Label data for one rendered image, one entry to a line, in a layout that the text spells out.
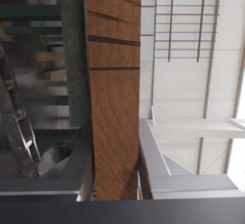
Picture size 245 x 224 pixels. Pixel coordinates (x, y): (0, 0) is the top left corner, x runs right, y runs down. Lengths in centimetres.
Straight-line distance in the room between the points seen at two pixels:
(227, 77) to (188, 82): 147
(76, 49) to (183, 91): 675
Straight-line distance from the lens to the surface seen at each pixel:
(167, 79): 672
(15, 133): 44
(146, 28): 594
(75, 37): 31
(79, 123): 34
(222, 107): 780
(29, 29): 159
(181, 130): 631
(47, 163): 46
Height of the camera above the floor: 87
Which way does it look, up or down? 1 degrees up
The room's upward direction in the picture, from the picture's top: 89 degrees clockwise
